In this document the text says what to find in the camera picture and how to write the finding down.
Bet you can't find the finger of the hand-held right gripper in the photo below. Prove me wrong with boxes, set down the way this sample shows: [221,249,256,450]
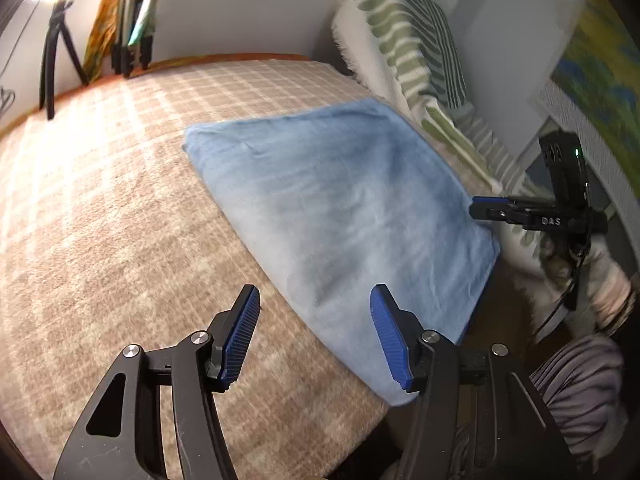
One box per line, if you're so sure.
[469,206,526,227]
[472,196,523,209]

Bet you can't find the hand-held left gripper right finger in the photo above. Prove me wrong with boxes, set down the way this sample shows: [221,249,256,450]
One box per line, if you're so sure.
[370,284,576,480]

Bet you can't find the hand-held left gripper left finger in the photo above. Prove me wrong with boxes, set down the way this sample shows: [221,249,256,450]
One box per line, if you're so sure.
[52,284,262,480]

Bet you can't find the light blue denim pants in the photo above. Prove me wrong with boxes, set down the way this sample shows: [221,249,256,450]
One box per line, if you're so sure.
[182,99,502,407]

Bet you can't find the person's right hand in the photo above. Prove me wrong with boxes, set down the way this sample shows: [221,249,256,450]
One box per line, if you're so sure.
[537,235,576,281]

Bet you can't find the beige checkered bed blanket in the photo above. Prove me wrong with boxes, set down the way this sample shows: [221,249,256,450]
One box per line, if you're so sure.
[0,57,501,480]

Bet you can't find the green white striped throw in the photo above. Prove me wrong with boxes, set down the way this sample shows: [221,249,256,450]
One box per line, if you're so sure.
[330,0,556,273]

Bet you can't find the person's striped clothing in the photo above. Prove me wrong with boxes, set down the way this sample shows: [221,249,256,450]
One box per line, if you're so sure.
[529,335,632,467]

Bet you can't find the black tripod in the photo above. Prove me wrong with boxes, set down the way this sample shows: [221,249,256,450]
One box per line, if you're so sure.
[40,0,92,121]

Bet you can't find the colourful hanging cloths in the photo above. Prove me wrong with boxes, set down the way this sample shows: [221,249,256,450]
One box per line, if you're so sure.
[82,0,172,81]

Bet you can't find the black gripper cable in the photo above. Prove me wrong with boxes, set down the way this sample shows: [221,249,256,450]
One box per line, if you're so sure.
[530,255,590,347]

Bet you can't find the yellow blue wall painting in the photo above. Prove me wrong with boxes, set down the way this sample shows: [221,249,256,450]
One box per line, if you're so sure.
[532,0,640,188]

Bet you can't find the ring light cable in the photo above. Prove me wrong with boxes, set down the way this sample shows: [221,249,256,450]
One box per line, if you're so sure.
[0,87,19,122]

